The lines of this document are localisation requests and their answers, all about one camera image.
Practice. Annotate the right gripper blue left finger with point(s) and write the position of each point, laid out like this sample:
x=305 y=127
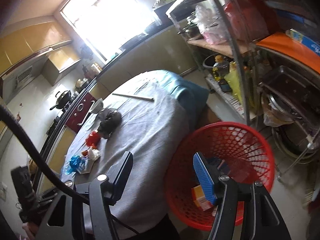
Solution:
x=118 y=176

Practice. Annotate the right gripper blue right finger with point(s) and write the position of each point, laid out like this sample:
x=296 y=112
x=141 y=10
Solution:
x=207 y=175

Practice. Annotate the orange white medicine box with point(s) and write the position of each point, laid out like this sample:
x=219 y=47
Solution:
x=200 y=200

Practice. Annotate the white paper ball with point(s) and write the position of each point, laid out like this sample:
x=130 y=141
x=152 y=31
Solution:
x=93 y=154

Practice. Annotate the orange red plastic wrapper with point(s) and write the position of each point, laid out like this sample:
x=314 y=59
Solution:
x=86 y=152

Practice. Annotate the red plastic bag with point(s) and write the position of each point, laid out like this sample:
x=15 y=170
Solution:
x=93 y=139

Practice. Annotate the blue plastic bag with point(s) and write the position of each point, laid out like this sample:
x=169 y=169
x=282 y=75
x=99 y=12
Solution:
x=77 y=163

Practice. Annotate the black plastic bag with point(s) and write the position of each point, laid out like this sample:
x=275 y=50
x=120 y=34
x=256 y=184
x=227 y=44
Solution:
x=110 y=119

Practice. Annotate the blue toothpaste box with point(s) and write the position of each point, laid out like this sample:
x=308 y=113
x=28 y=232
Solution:
x=218 y=167

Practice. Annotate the blue white carton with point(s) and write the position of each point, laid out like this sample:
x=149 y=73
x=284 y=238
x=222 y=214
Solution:
x=86 y=166

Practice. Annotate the red plastic trash basket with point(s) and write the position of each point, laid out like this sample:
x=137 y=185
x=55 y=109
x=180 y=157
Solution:
x=231 y=148

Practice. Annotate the grey tablecloth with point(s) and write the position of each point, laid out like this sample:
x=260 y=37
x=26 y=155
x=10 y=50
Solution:
x=151 y=131

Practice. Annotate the dark red oven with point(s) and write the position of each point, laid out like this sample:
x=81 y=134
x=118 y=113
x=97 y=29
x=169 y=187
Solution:
x=79 y=114

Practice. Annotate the white ceramic bowl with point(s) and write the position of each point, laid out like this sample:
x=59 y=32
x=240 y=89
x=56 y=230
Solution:
x=97 y=106

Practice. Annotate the long wooden stick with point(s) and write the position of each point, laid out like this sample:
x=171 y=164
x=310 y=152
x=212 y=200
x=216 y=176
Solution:
x=134 y=97

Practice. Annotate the blue under cloth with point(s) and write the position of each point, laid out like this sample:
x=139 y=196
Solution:
x=192 y=97

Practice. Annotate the black wok with lid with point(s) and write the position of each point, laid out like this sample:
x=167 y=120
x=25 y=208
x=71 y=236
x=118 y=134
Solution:
x=62 y=99

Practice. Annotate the yellow plastic bag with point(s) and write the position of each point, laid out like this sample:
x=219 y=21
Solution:
x=233 y=80

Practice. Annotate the cooking oil bottle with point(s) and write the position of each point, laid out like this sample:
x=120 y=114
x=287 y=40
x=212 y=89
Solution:
x=220 y=68

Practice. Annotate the range hood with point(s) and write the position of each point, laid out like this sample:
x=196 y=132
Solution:
x=21 y=76

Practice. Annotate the metal storage shelf rack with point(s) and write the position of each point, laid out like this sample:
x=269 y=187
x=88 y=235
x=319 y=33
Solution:
x=278 y=40

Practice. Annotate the steel pot on shelf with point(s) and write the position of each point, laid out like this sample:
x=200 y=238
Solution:
x=190 y=32

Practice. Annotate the white pink plastic bag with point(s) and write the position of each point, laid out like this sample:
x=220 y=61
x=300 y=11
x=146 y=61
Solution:
x=210 y=26

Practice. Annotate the black microwave oven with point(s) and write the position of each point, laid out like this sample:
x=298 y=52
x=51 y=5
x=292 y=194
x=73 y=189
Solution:
x=161 y=13

